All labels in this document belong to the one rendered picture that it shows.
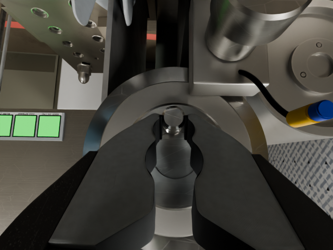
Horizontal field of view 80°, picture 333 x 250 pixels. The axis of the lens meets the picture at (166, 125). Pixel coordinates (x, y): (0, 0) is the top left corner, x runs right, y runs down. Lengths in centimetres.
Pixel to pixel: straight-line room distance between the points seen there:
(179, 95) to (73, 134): 41
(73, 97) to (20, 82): 113
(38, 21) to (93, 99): 161
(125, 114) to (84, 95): 190
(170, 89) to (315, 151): 21
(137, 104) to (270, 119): 11
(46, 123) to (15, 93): 251
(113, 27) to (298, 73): 17
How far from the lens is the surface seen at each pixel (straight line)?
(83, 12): 21
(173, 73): 17
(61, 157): 55
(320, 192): 31
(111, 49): 20
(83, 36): 45
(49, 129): 56
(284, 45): 21
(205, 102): 16
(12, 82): 313
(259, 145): 18
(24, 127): 60
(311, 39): 22
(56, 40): 48
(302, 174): 34
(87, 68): 56
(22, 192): 60
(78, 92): 208
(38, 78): 301
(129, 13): 19
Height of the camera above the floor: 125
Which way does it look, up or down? 9 degrees down
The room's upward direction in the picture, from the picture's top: 179 degrees counter-clockwise
